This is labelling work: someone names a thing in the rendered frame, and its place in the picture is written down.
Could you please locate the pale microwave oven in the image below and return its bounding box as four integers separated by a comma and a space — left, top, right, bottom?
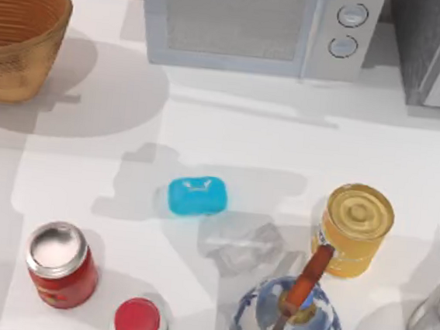
133, 0, 386, 87

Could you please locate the round microwave knob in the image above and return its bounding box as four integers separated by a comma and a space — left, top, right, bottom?
335, 0, 370, 30
326, 33, 360, 61

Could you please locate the woven brown basket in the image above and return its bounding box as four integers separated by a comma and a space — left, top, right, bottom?
0, 0, 74, 112

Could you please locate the blue soap bar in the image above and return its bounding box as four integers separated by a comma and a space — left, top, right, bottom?
165, 170, 230, 222

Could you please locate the yellow can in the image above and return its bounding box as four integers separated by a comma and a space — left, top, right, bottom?
307, 179, 399, 283

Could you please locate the red-capped white bottle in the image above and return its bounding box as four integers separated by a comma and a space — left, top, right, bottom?
109, 294, 173, 330

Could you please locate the microwave door handle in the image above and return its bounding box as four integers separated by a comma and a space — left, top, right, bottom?
300, 0, 324, 80

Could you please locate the brown wooden stick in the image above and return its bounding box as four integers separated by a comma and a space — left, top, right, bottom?
261, 239, 335, 330

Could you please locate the red can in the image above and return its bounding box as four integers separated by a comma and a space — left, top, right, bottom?
20, 218, 104, 313

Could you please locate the blue and white vase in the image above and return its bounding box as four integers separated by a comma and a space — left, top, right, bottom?
227, 271, 348, 330

